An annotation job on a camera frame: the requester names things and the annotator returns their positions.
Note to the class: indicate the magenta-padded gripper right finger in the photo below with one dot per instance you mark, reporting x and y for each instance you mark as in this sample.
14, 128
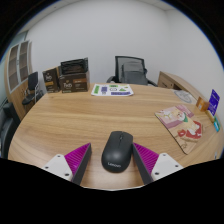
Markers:
148, 159

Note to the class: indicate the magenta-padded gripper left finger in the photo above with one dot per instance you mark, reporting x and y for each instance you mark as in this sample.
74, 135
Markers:
76, 158

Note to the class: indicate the black computer mouse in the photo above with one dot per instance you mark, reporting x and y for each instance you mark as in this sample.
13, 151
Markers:
117, 151

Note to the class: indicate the small tan box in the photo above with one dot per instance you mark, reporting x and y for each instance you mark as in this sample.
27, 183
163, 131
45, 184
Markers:
210, 115

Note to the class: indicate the black leather armchair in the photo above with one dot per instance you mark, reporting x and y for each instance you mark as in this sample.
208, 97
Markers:
6, 128

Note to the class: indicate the large brown cardboard box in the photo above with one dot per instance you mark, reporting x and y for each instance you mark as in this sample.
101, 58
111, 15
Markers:
74, 81

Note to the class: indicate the white green purple sticker sheet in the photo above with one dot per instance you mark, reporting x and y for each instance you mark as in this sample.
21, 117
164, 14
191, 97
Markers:
111, 90

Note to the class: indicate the small orange box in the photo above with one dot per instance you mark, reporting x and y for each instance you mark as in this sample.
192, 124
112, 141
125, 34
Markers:
202, 104

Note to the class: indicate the teal small package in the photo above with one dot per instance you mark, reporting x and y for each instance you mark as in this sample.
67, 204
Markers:
217, 124

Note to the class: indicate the wooden side desk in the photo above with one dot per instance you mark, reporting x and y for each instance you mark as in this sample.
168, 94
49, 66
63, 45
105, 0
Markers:
175, 81

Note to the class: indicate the small brown cardboard box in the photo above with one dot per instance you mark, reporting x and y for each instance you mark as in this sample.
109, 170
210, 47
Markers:
50, 80

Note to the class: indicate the small black chair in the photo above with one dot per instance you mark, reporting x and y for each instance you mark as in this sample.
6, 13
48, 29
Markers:
32, 85

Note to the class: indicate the grey backpack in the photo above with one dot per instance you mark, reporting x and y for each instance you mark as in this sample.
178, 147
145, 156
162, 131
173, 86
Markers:
134, 73

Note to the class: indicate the purple card package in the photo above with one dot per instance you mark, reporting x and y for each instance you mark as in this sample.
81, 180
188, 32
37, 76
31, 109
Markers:
213, 101

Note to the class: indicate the black mesh office chair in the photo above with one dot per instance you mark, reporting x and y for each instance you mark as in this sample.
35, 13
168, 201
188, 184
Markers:
118, 65

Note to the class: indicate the wooden shelf unit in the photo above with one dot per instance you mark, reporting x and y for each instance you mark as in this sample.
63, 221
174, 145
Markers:
16, 65

